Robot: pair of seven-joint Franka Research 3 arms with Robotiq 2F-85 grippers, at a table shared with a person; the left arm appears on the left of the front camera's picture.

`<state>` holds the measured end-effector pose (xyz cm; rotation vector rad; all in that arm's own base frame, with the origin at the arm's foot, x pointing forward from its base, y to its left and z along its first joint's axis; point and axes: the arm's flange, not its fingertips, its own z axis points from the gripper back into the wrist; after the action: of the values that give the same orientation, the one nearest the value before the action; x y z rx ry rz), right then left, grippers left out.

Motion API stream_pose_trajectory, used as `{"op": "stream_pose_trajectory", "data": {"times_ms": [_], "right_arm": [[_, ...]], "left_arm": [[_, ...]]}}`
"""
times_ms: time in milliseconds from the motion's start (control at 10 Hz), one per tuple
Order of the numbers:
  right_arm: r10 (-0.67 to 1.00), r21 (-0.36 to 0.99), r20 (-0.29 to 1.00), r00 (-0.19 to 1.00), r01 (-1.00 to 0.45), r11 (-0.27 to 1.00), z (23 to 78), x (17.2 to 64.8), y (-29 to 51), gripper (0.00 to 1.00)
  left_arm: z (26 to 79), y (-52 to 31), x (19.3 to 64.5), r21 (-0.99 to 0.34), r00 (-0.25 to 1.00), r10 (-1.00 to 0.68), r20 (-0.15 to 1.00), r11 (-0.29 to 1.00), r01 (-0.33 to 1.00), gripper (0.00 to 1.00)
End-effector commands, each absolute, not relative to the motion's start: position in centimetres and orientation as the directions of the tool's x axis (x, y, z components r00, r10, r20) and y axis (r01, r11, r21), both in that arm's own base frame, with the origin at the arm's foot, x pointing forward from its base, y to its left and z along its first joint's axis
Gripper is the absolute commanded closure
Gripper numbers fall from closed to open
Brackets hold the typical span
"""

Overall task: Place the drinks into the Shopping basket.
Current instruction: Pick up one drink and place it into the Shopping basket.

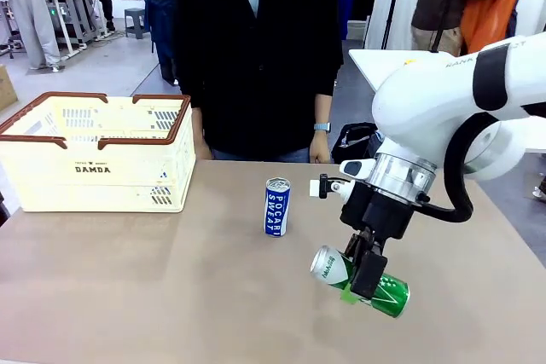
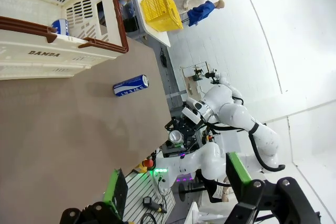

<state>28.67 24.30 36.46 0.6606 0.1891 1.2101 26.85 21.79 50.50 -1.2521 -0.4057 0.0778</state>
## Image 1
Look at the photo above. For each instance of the person with navy apron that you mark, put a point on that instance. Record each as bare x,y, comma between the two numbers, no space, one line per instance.
162,19

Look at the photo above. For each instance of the person in orange apron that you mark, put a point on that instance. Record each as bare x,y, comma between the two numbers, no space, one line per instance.
490,14

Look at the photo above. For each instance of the black tripod pole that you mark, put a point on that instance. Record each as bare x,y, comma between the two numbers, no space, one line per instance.
392,1
439,31

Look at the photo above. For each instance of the person's left hand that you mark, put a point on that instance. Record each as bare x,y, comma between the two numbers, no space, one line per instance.
321,148

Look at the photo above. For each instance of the light blue wristwatch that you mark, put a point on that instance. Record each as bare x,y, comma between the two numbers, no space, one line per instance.
322,127

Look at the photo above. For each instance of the person's left forearm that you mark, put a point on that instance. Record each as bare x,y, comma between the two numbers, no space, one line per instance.
323,108

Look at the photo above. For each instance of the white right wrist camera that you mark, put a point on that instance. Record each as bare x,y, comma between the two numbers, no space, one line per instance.
326,187

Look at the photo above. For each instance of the person in black cardigan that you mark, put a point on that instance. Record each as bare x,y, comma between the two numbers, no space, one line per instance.
256,61

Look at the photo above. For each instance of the black bag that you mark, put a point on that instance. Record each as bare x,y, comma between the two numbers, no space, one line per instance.
354,142

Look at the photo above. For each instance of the person's right forearm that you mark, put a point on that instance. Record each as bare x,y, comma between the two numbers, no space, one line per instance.
197,125

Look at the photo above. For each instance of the grey stool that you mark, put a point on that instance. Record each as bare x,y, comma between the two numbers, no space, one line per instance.
135,21

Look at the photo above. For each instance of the person in beige trousers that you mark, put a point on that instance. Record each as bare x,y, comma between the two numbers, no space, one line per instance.
34,19

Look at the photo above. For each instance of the white side table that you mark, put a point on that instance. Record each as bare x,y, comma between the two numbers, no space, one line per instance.
375,67

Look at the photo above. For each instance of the grey workshop desk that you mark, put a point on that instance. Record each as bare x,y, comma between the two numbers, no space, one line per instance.
72,10

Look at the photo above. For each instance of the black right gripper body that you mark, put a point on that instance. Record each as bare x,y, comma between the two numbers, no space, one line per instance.
379,215

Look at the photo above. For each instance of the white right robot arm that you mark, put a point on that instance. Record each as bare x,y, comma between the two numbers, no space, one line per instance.
426,99

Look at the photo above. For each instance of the green drink can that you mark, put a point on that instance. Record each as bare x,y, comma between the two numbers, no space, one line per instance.
332,268

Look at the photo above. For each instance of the large cardboard box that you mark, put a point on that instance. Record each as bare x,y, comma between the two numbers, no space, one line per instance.
6,87

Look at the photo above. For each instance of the person's right hand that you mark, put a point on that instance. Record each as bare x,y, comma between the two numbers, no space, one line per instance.
204,151

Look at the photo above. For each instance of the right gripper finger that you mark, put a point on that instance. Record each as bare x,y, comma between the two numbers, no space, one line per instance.
354,246
369,272

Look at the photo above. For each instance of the blue Pocari Sweat can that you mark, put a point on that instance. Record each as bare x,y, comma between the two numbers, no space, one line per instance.
276,210

